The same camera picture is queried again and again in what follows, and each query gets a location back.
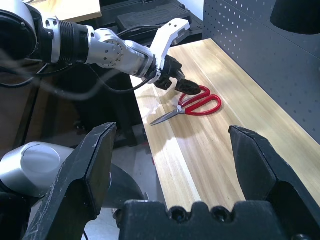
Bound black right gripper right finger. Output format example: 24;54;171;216
228;124;320;240

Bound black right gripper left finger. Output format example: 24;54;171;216
23;121;118;240

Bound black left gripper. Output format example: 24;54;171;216
152;55;202;95

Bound red handled scissors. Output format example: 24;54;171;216
149;85;223;127

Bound dark grey perforated pegboard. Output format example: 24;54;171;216
202;0;320;146

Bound grey robot right leg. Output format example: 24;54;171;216
0;141;150;210

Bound large black equipment case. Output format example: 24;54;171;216
99;0;203;46

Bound black plastic cup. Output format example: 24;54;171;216
269;0;320;35

